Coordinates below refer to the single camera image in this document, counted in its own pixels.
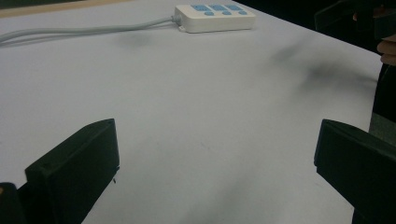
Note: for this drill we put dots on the white power strip blue sockets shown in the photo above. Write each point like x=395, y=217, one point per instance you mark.
x=214, y=18

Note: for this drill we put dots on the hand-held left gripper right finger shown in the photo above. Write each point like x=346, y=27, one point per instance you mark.
x=358, y=165

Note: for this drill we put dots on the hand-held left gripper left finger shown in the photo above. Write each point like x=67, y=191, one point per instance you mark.
x=74, y=168

